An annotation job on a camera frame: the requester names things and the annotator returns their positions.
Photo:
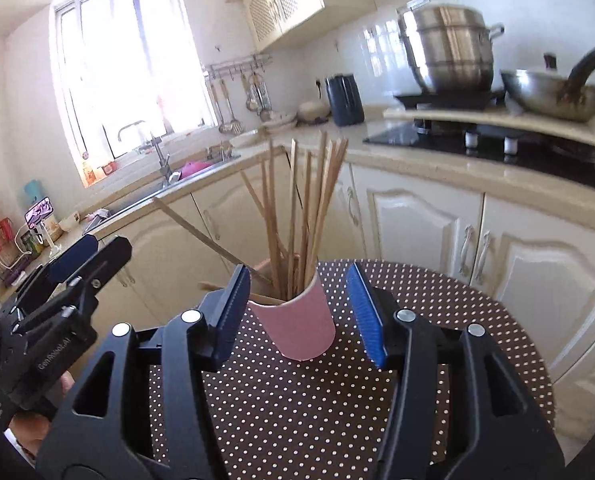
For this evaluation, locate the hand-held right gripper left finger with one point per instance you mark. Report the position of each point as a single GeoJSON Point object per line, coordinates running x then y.
{"type": "Point", "coordinates": [235, 310]}

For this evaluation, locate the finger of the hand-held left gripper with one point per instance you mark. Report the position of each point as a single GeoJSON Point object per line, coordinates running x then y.
{"type": "Point", "coordinates": [72, 255]}
{"type": "Point", "coordinates": [110, 257]}

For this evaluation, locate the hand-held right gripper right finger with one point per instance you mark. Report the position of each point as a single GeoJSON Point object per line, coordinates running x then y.
{"type": "Point", "coordinates": [365, 310]}

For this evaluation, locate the pink cup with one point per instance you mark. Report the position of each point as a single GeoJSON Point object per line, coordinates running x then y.
{"type": "Point", "coordinates": [297, 330]}

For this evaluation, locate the bunch of wooden chopsticks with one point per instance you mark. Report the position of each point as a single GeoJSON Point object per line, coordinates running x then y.
{"type": "Point", "coordinates": [273, 220]}

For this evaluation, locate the person's left forearm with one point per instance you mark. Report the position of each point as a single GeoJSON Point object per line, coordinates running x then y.
{"type": "Point", "coordinates": [2, 465]}

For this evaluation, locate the person's left hand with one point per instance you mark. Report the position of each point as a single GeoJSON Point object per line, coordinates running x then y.
{"type": "Point", "coordinates": [30, 430]}

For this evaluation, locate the white phone stand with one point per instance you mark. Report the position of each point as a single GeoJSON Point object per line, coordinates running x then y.
{"type": "Point", "coordinates": [47, 242]}

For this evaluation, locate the smartphone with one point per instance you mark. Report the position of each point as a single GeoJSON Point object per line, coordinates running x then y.
{"type": "Point", "coordinates": [40, 210]}

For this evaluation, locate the teal cup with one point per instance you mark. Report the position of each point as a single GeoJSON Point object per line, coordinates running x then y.
{"type": "Point", "coordinates": [32, 190]}

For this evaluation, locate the metal sink faucet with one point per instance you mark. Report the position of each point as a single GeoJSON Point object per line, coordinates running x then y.
{"type": "Point", "coordinates": [161, 160]}

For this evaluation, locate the brown polka dot tablecloth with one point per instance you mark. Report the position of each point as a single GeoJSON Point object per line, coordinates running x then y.
{"type": "Point", "coordinates": [302, 410]}

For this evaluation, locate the pink plastic bowl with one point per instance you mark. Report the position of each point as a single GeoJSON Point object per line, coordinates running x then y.
{"type": "Point", "coordinates": [196, 167]}

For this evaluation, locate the beige speckled countertop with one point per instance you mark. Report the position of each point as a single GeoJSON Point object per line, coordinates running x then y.
{"type": "Point", "coordinates": [427, 170]}

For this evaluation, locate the black gas stove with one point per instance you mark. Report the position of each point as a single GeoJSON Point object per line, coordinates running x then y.
{"type": "Point", "coordinates": [407, 135]}

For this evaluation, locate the slotted metal spatula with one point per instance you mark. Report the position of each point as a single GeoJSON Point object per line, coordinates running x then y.
{"type": "Point", "coordinates": [231, 107]}

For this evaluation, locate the stack of white plates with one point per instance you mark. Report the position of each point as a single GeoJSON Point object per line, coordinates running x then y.
{"type": "Point", "coordinates": [277, 121]}

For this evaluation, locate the kitchen window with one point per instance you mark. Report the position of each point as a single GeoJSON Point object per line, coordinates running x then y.
{"type": "Point", "coordinates": [127, 60]}

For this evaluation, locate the white ceramic pot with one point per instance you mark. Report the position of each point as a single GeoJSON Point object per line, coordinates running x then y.
{"type": "Point", "coordinates": [312, 110]}

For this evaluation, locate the dark blue electric kettle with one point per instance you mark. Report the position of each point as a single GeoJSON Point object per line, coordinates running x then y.
{"type": "Point", "coordinates": [345, 100]}

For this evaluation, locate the metal ladle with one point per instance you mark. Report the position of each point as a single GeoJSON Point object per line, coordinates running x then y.
{"type": "Point", "coordinates": [251, 92]}

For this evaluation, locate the black induction cooker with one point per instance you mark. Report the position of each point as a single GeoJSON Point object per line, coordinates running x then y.
{"type": "Point", "coordinates": [447, 100]}

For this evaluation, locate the cream stone slab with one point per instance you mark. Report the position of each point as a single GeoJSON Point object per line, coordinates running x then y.
{"type": "Point", "coordinates": [497, 122]}

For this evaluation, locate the steel steamer pot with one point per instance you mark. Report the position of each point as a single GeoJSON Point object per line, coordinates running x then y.
{"type": "Point", "coordinates": [447, 55]}

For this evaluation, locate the steel frying pan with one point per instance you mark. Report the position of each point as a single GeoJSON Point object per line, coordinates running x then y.
{"type": "Point", "coordinates": [547, 92]}

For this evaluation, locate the metal utensil rail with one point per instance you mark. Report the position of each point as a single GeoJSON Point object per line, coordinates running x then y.
{"type": "Point", "coordinates": [237, 65]}

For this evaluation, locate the cream wall cabinet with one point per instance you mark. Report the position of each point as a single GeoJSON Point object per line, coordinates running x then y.
{"type": "Point", "coordinates": [287, 5]}

